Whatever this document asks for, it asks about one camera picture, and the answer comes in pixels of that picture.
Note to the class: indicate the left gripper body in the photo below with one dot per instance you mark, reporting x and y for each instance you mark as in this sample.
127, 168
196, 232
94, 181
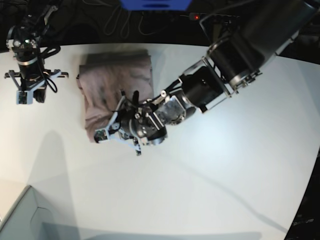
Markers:
120, 127

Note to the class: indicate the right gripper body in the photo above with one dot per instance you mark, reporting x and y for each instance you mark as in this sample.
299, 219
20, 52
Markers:
37, 83

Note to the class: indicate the mauve t-shirt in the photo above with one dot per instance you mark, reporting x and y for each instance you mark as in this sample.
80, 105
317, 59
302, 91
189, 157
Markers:
103, 77

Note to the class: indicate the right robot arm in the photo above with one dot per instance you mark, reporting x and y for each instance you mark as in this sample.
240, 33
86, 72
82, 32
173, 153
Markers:
24, 41

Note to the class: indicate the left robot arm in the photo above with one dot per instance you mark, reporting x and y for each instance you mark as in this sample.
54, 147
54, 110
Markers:
230, 63

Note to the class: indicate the blue plastic bin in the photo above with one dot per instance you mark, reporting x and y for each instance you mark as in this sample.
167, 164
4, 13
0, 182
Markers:
155, 5

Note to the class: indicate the white power strip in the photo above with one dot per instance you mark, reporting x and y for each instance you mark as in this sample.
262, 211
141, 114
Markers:
217, 19

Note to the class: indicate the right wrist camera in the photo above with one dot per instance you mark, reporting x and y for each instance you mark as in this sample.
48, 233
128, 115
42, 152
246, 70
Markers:
24, 97

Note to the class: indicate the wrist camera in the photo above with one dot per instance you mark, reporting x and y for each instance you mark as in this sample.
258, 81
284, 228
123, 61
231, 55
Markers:
24, 97
101, 135

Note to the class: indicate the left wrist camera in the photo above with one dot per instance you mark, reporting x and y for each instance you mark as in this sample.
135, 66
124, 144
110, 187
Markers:
101, 135

